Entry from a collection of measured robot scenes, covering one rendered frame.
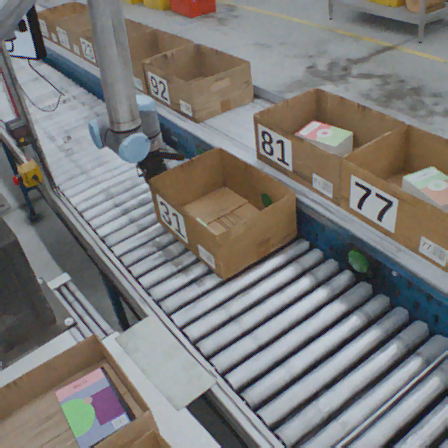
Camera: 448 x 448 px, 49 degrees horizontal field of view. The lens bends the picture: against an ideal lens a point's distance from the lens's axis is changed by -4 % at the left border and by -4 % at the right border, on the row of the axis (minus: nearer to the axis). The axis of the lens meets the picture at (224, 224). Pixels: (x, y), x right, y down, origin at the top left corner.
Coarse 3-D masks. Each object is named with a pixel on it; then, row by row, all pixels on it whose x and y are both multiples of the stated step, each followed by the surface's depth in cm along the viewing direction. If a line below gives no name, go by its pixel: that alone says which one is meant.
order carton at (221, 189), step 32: (192, 160) 171; (224, 160) 176; (160, 192) 158; (192, 192) 177; (224, 192) 181; (256, 192) 168; (288, 192) 152; (160, 224) 172; (192, 224) 147; (224, 224) 167; (256, 224) 144; (288, 224) 154; (224, 256) 143; (256, 256) 151
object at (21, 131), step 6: (12, 120) 174; (18, 120) 173; (6, 126) 173; (12, 126) 169; (18, 126) 169; (24, 126) 170; (12, 132) 168; (18, 132) 169; (24, 132) 170; (18, 138) 170; (24, 138) 177; (18, 144) 177
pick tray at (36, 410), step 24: (96, 336) 123; (48, 360) 118; (72, 360) 123; (96, 360) 128; (24, 384) 117; (48, 384) 122; (120, 384) 122; (0, 408) 116; (24, 408) 119; (48, 408) 118; (144, 408) 112; (0, 432) 114; (24, 432) 113; (48, 432) 113; (120, 432) 102; (144, 432) 107
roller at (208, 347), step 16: (320, 272) 146; (336, 272) 148; (288, 288) 142; (304, 288) 143; (272, 304) 138; (288, 304) 141; (240, 320) 135; (256, 320) 136; (224, 336) 132; (240, 336) 134; (208, 352) 129
